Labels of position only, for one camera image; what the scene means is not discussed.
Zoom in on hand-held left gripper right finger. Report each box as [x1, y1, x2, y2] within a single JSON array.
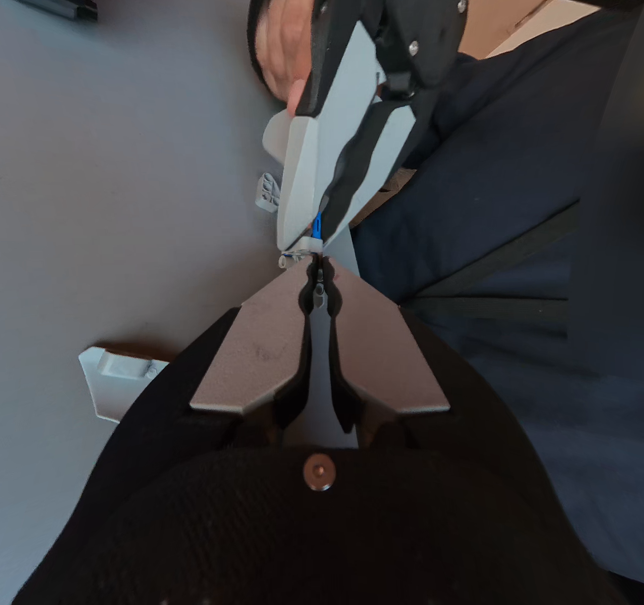
[[324, 257, 451, 435]]

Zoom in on grey lego piece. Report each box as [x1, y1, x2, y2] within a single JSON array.
[[255, 173, 281, 213]]

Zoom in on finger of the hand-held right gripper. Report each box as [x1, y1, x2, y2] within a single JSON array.
[[277, 21, 388, 251], [320, 103, 418, 250]]

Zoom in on white plastic panel piece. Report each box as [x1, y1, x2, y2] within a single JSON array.
[[78, 346, 170, 423]]

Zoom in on person's right hand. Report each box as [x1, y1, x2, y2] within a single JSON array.
[[256, 0, 333, 114]]

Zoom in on dark blue cloth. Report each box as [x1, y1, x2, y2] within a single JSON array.
[[352, 9, 644, 586]]

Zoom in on cardboard box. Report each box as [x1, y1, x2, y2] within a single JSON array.
[[457, 0, 600, 60]]

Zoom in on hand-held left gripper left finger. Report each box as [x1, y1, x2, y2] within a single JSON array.
[[190, 258, 314, 427]]

